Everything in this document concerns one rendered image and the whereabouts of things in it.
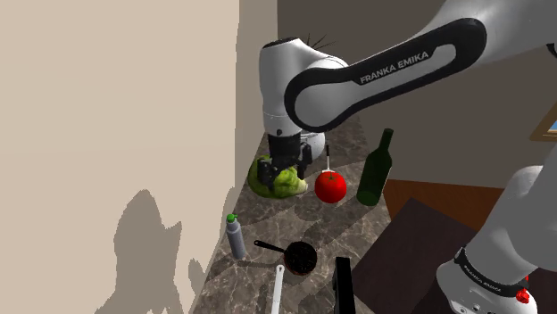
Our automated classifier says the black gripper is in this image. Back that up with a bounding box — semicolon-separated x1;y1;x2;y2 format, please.
256;132;314;191

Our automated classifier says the green lettuce head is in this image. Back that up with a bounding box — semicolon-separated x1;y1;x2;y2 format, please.
247;153;310;200

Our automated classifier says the red tomato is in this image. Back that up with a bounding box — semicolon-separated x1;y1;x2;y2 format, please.
313;169;348;204

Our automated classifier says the dark green wine bottle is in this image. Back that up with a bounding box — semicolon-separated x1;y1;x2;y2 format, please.
355;128;395;207

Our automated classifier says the grey bottle with green cap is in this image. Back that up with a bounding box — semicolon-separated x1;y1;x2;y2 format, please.
225;212;247;261

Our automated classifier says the black frying pan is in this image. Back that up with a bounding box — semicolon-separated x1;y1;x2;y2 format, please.
254;238;319;277

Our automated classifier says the long white utensil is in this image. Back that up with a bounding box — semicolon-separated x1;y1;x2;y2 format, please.
270;263;287;314

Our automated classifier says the black flat upright box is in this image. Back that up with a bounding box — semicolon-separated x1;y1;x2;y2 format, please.
332;256;357;314

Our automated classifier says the wooden framed window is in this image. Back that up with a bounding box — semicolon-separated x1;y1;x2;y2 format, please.
528;101;557;143

